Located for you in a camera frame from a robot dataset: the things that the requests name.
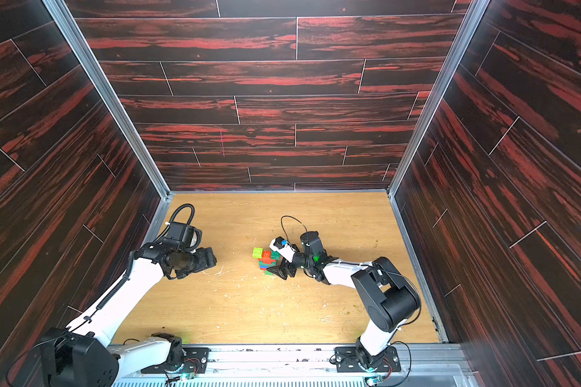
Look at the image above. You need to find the lime green 2x2 lego brick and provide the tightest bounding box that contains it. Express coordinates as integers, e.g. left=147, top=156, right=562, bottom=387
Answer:
left=253, top=248, right=263, bottom=260

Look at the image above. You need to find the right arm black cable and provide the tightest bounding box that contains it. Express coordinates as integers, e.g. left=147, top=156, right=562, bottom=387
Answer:
left=280, top=214, right=422, bottom=381

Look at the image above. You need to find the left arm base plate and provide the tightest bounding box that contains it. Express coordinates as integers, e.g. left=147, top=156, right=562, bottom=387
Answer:
left=140, top=347, right=211, bottom=375

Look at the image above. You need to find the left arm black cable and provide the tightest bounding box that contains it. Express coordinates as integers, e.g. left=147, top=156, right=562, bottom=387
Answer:
left=152, top=203, right=196, bottom=243

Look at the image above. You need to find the aluminium front rail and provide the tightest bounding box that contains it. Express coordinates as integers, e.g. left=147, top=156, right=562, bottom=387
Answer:
left=113, top=343, right=480, bottom=386

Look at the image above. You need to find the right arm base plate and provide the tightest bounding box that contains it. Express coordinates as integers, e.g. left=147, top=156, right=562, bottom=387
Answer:
left=329, top=346, right=401, bottom=372

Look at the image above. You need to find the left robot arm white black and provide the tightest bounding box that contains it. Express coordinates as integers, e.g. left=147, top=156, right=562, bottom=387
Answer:
left=40, top=241, right=217, bottom=386

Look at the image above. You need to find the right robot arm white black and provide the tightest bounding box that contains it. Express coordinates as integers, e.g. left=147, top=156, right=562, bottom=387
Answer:
left=267, top=232, right=421, bottom=369

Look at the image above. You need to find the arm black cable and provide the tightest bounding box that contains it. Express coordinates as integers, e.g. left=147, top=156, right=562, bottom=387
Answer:
left=280, top=214, right=422, bottom=381
left=152, top=203, right=196, bottom=243

